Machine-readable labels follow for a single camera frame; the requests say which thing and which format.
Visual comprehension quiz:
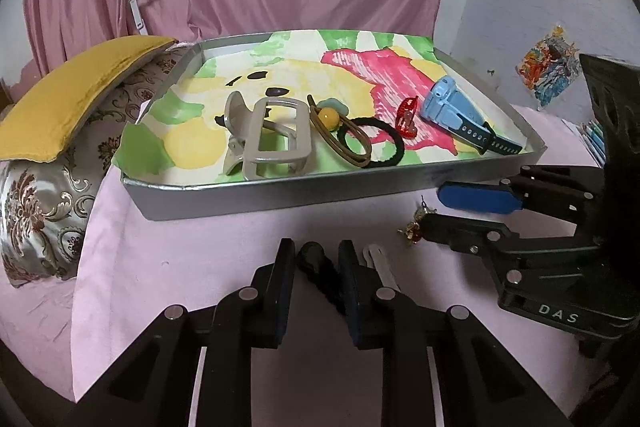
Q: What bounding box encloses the red small hair clip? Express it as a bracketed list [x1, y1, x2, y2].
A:
[395, 96, 419, 140]

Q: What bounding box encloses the pink bed sheet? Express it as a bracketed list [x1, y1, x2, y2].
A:
[0, 100, 616, 417]

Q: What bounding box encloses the black hair tie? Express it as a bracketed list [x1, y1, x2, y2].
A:
[336, 116, 407, 169]

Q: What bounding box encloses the grey claw hair clip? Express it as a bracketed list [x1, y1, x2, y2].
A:
[224, 91, 312, 181]

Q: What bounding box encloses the stack of books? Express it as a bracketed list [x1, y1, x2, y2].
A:
[562, 119, 606, 168]

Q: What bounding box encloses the white hair clip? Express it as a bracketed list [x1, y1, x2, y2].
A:
[362, 244, 400, 291]

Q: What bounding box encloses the black wavy hair clip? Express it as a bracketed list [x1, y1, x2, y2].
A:
[296, 242, 345, 314]

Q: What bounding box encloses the grey cardboard tray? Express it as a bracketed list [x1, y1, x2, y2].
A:
[120, 32, 546, 221]

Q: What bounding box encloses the yellow pillow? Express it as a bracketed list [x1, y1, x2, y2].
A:
[1, 35, 176, 162]

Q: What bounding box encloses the olive hair tie yellow bead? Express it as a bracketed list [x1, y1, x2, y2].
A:
[307, 94, 372, 168]

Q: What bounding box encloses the colourful wall sticker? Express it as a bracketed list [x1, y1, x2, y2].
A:
[515, 24, 582, 108]

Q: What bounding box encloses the floral satin pillow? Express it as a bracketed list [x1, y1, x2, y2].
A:
[1, 46, 188, 287]

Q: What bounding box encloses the colourful painted paper liner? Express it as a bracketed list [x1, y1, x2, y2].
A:
[113, 29, 527, 186]

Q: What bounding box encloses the white window handle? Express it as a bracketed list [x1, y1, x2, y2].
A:
[128, 0, 149, 36]

